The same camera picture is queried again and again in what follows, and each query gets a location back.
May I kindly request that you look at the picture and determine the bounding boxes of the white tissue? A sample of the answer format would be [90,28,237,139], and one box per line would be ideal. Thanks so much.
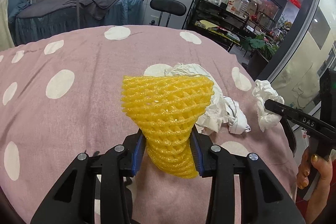
[252,79,285,132]

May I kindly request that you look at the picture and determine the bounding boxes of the white paper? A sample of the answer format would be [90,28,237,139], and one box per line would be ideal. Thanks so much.
[165,63,251,135]

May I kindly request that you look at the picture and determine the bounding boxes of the yellow foam fruit net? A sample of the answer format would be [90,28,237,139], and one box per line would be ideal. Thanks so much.
[121,76,214,178]

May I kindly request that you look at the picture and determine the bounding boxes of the person's right hand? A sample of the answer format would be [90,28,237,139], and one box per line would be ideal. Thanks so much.
[295,147,334,217]

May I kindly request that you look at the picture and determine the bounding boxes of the green potted plant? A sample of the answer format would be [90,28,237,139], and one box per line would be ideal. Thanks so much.
[241,35,279,80]

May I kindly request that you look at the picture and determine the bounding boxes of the pink polka dot blanket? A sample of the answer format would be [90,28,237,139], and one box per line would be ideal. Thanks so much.
[1,26,297,222]

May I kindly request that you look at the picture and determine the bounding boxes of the black metal utility cart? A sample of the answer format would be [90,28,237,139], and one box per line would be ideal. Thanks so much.
[182,0,262,51]

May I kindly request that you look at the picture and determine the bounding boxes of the massage bed with grey cover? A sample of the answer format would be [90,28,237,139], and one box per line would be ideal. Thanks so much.
[8,0,144,46]

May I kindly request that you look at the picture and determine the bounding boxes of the black round stool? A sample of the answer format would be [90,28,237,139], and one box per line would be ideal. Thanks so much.
[150,0,187,27]

